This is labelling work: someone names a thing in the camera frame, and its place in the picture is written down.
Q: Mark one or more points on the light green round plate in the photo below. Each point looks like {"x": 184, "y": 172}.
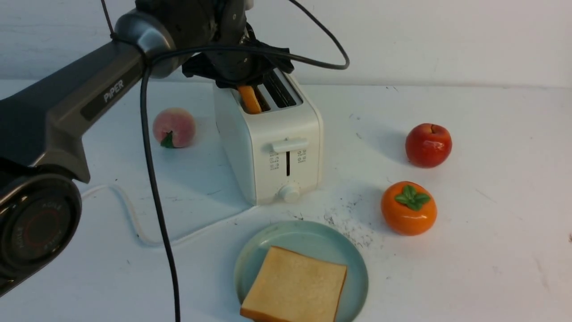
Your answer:
{"x": 314, "y": 240}

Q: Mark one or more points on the toast slice slot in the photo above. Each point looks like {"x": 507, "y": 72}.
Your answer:
{"x": 250, "y": 101}
{"x": 292, "y": 287}

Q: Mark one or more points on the pink peach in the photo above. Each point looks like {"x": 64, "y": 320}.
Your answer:
{"x": 174, "y": 128}

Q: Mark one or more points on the red apple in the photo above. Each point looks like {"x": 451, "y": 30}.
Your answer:
{"x": 428, "y": 145}

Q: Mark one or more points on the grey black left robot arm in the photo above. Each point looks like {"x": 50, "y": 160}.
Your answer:
{"x": 42, "y": 126}

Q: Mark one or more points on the white two-slot toaster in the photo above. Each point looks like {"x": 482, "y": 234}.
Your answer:
{"x": 276, "y": 155}

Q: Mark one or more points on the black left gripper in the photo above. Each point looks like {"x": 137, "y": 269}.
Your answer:
{"x": 235, "y": 68}

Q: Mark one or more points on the orange persimmon with green leaf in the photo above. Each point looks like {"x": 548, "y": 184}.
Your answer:
{"x": 408, "y": 208}

